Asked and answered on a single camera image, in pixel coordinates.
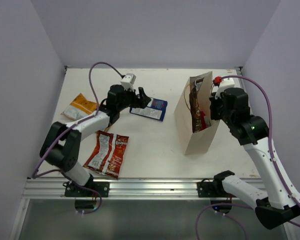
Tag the red Doritos bag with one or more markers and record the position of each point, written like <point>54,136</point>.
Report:
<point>108,155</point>

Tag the black base bracket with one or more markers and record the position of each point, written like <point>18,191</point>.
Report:
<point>210,189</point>
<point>94,189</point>

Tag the blue Burts crisps bag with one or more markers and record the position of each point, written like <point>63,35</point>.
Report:
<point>155,110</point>

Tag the orange snack bag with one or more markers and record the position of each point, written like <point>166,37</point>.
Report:
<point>79,108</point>

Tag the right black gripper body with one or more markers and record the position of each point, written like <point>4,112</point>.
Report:
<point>217,110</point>

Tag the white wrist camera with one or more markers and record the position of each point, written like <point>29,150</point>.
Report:
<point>128,81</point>
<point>221,84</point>

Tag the pink snack bag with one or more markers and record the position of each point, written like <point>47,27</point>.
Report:
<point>205,122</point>

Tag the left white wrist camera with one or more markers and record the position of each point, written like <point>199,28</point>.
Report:
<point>128,81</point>

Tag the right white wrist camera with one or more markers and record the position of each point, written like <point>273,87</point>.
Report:
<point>221,84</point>

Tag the brown snack bag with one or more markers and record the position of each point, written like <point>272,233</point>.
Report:
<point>194,105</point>

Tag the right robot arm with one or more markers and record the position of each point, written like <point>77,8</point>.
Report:
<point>280,201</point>

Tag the left black base bracket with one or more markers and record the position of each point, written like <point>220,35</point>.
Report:
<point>94,189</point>

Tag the beige paper bag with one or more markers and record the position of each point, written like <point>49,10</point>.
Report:
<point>200,142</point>

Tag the aluminium mounting rail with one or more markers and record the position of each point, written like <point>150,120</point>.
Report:
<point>122,189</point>

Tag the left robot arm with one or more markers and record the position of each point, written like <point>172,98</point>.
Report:
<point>61,146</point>

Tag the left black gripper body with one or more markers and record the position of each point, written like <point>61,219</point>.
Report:
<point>129,100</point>

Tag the right black base bracket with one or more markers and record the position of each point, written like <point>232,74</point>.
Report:
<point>210,189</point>

